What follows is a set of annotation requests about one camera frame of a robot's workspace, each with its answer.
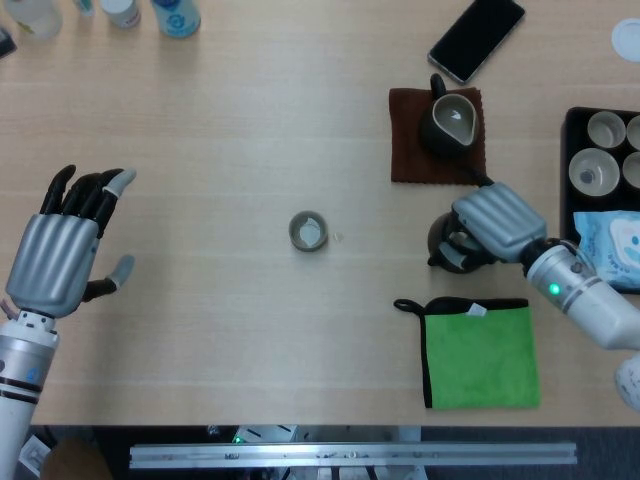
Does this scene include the dark ceramic teapot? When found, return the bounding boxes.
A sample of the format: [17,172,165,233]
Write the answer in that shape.
[426,209,501,275]

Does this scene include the brown cloth mat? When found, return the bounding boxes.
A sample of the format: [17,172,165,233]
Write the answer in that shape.
[388,87,488,187]

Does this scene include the dark teacup with pale inside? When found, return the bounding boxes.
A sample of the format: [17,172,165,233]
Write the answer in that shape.
[288,210,330,253]

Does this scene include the black smartphone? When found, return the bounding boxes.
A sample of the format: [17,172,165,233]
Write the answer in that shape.
[427,0,527,85]

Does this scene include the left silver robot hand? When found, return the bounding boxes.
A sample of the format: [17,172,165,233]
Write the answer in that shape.
[4,164,138,319]

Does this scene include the dark ceramic fairness pitcher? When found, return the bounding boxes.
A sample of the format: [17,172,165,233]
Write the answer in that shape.
[417,72,480,162]

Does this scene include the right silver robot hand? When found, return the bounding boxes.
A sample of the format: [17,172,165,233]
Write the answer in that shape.
[444,164,548,275]

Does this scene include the white blue plastic bottle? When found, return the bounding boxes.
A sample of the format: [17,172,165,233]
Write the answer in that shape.
[149,0,202,39]

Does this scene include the black serving tray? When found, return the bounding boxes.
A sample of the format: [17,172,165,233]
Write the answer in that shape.
[559,106,640,293]

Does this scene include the aluminium profile rail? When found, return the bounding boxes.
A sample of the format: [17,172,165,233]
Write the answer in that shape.
[128,441,578,470]

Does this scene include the blue wet wipes pack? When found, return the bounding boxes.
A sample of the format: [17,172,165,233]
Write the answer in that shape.
[572,210,640,294]

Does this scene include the small white jar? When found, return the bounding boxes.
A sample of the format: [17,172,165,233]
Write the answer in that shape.
[99,0,142,29]

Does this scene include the white robot base chassis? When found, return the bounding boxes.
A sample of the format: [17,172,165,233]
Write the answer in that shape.
[207,424,421,446]

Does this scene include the translucent cup with dark object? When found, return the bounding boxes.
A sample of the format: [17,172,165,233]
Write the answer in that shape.
[568,147,622,196]

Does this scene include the frosted bottle with wooden cap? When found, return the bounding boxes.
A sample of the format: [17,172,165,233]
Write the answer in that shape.
[3,0,65,41]

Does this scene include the brown round seat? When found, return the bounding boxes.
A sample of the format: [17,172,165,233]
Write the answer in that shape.
[42,438,114,480]

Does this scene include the green microfiber cloth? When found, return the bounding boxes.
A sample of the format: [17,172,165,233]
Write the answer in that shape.
[393,296,542,411]

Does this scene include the white floor socket box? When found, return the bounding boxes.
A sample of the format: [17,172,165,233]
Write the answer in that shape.
[22,434,51,476]

